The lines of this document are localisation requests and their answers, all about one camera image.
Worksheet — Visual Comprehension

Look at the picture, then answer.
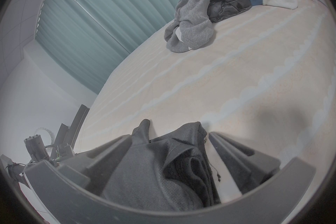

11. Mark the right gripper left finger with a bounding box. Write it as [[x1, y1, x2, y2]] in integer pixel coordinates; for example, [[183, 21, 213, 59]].
[[57, 134, 134, 196]]

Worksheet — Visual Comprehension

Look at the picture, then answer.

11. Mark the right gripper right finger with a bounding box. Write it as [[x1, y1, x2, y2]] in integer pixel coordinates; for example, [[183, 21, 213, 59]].
[[209, 132, 281, 195]]

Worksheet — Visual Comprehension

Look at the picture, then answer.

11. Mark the black T-shirt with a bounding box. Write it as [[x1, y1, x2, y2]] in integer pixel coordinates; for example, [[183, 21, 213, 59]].
[[101, 118, 222, 211]]

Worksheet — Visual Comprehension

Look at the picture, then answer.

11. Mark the bed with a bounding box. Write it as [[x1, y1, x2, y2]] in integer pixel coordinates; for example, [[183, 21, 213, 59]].
[[76, 0, 336, 204]]

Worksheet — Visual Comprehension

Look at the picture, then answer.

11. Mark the grey garment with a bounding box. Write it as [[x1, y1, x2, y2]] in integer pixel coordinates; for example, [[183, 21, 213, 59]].
[[164, 0, 214, 53]]

